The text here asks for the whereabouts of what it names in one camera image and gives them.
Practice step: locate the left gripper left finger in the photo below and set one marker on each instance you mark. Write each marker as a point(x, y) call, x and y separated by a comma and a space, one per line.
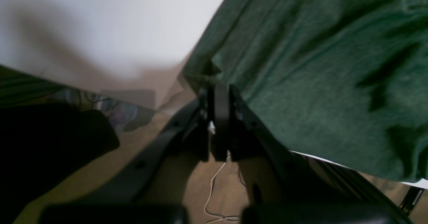
point(149, 189)

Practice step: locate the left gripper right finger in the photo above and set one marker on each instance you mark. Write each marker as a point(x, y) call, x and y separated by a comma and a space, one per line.
point(289, 188)

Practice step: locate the dark green t-shirt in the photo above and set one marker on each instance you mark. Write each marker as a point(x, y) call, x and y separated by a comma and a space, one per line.
point(344, 80)

